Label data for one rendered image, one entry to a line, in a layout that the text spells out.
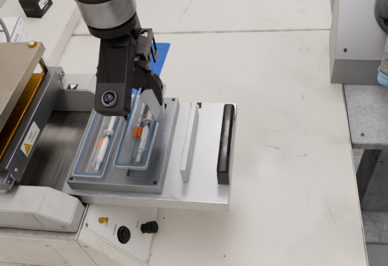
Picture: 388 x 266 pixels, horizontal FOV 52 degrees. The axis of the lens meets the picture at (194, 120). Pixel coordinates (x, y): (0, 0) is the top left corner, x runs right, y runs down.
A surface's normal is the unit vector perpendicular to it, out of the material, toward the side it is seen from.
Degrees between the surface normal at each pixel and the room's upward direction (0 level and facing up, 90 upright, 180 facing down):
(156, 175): 0
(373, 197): 90
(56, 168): 0
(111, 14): 89
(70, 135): 0
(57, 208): 41
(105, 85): 29
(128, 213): 65
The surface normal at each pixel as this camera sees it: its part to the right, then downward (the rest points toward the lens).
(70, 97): -0.13, 0.77
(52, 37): -0.13, -0.64
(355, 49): -0.22, 0.07
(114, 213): 0.84, -0.25
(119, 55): -0.20, -0.18
